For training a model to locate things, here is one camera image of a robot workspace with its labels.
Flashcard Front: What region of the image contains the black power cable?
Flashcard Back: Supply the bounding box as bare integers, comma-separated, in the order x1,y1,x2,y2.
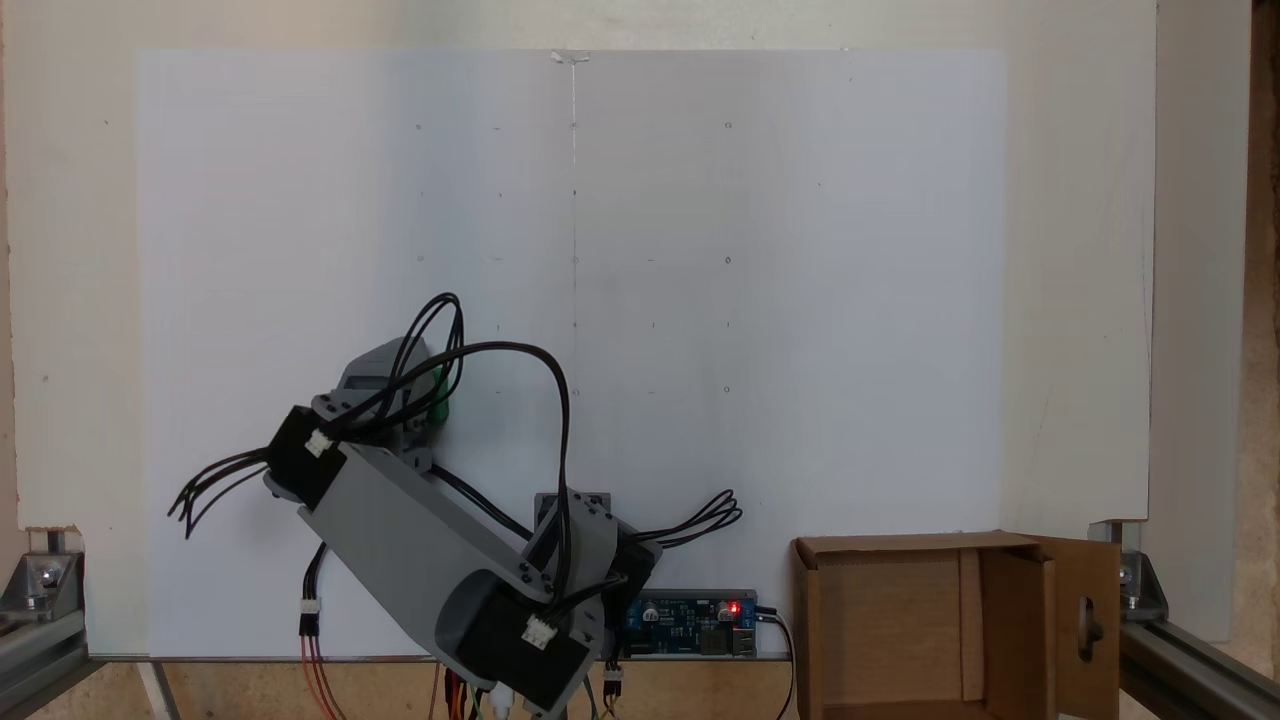
755,603,799,720

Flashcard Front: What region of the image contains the aluminium frame post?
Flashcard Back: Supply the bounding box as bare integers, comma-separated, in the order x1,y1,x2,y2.
0,605,89,720
1118,618,1280,720

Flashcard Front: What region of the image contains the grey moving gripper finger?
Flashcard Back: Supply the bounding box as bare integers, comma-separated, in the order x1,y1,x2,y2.
345,337,434,397

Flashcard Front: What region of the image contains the black cable with white connector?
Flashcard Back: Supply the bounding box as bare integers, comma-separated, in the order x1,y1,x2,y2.
298,543,332,638

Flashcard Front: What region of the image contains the brown cardboard box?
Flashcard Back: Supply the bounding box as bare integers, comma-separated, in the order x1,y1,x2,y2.
790,530,1122,720

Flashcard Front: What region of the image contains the white paper sheet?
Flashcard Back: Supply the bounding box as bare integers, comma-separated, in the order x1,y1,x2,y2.
573,50,1008,659
135,50,578,659

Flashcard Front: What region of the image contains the metal corner bracket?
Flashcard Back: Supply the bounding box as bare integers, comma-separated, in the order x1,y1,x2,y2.
1088,520,1170,623
0,528,87,616

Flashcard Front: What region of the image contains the black servo cable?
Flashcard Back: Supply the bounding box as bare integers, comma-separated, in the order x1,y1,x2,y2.
630,489,745,550
325,292,574,601
167,447,301,542

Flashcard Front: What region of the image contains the orange and red wire pair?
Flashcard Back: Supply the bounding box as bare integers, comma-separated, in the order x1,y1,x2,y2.
300,632,349,720

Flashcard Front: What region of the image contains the blue power circuit board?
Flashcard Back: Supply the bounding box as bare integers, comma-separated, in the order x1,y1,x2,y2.
622,589,760,658

